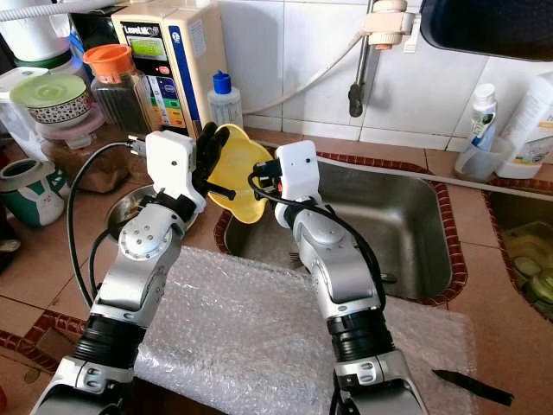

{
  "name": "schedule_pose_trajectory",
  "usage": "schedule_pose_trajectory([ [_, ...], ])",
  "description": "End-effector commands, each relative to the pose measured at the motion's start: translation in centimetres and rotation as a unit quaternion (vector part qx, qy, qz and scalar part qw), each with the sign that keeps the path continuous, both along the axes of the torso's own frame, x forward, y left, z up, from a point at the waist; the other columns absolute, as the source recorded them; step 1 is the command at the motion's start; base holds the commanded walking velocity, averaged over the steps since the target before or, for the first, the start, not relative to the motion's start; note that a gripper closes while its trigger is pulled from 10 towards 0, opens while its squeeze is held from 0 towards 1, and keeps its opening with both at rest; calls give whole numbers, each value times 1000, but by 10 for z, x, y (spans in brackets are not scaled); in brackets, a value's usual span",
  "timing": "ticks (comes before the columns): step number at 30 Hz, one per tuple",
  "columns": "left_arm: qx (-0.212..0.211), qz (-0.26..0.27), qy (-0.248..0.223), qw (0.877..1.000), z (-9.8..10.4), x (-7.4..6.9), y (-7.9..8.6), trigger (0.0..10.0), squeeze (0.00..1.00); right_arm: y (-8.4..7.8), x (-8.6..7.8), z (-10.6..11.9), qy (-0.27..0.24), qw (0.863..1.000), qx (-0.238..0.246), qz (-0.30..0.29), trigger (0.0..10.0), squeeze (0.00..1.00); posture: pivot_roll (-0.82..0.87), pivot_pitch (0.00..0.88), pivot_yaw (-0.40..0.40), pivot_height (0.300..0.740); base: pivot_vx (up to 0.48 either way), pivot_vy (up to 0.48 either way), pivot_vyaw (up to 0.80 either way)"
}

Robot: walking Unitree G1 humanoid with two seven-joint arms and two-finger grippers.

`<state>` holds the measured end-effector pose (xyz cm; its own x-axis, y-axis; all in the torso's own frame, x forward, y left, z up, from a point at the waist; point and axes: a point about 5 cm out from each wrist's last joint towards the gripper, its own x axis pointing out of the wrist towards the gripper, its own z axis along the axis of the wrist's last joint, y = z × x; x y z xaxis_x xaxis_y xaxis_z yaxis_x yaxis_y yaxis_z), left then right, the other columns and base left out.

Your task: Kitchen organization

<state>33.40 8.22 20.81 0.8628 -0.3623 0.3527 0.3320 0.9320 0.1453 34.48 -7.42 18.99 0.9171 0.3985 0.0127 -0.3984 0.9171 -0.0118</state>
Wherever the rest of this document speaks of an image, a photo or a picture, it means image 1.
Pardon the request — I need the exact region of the yellow plastic juicer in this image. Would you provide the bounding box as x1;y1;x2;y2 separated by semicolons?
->
207;123;276;226

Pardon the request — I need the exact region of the soap bottle with blue cap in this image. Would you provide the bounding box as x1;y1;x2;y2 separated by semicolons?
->
207;70;245;131

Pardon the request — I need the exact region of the steel fork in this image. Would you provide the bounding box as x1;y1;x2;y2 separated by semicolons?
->
289;249;321;271

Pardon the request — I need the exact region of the small steel bowl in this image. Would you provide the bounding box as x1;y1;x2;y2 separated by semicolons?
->
105;184;165;239

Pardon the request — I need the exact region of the beige water ioniser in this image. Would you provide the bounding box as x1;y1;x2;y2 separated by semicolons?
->
111;0;219;139

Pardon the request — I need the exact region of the clear jar with orange lid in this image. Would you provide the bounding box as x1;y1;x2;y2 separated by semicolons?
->
82;43;152;139

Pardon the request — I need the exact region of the jar with pink lid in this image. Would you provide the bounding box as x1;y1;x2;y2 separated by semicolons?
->
39;105;109;193

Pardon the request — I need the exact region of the steel faucet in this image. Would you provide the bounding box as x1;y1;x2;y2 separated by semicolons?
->
347;0;385;118

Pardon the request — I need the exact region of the clear bubble wrap sheet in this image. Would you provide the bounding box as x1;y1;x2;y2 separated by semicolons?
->
134;246;480;415

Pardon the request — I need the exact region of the patterned bowl with green lid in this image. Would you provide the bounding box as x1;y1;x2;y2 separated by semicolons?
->
9;74;94;126

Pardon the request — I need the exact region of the teal bunny mug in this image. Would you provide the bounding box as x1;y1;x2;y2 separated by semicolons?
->
0;158;67;228

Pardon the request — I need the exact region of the white plastic container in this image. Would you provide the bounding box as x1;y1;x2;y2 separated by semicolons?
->
0;67;53;161

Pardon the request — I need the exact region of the beige faucet filter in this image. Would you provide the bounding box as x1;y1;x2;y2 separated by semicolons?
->
363;0;424;53

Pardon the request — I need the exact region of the white jug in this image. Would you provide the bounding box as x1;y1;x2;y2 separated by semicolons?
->
0;0;74;68

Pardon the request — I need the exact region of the clear plastic cup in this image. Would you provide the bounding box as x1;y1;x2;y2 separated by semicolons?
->
452;134;515;182

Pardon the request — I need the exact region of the white tube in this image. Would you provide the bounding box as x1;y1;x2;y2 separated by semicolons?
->
469;83;499;152

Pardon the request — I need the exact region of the black pan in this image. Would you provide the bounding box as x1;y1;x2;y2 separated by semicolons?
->
419;0;553;63

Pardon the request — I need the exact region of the white detergent bottle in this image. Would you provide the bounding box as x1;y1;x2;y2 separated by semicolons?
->
497;69;553;180

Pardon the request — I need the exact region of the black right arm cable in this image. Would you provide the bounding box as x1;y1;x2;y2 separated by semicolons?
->
249;169;390;305

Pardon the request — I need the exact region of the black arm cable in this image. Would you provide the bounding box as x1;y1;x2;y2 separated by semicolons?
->
67;138;152;308
249;169;390;305

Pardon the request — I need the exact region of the white smooth hose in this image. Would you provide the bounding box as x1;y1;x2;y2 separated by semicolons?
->
244;33;368;115

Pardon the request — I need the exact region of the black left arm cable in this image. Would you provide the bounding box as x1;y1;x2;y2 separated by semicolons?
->
67;138;152;308

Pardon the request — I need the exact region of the white ribbed hose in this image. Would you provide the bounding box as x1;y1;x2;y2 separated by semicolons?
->
0;0;130;22

